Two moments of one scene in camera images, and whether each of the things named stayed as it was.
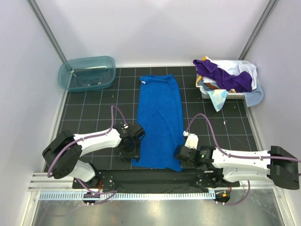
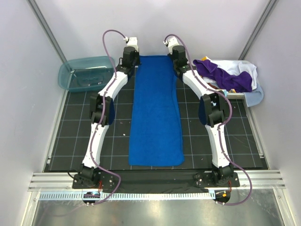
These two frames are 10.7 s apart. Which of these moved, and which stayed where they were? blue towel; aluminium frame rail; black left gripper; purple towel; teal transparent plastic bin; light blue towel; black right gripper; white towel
Moved: black right gripper; blue towel; black left gripper
Stayed: aluminium frame rail; teal transparent plastic bin; light blue towel; purple towel; white towel
